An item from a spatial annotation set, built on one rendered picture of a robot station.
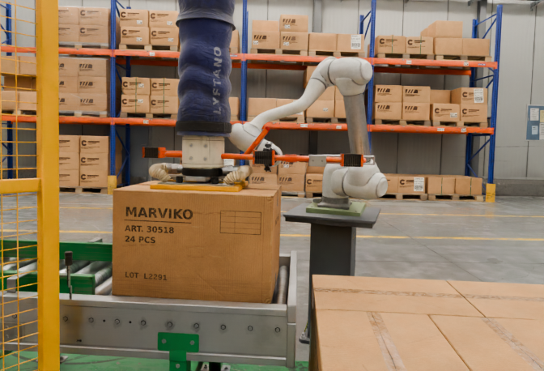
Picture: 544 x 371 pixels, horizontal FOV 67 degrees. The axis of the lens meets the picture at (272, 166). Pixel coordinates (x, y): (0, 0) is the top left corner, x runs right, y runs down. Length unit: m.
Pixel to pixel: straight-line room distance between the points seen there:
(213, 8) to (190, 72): 0.25
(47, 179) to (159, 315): 0.56
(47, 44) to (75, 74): 8.16
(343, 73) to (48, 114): 1.31
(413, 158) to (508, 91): 2.89
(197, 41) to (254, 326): 1.05
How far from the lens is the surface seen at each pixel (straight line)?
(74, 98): 9.57
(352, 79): 2.07
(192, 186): 1.58
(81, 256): 2.21
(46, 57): 1.46
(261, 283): 1.55
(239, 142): 1.96
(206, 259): 1.56
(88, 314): 1.60
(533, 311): 1.86
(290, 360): 1.49
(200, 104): 1.61
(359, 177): 2.22
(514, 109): 11.97
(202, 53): 1.64
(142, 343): 1.56
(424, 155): 10.91
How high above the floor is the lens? 1.13
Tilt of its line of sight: 3 degrees down
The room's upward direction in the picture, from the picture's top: 1 degrees clockwise
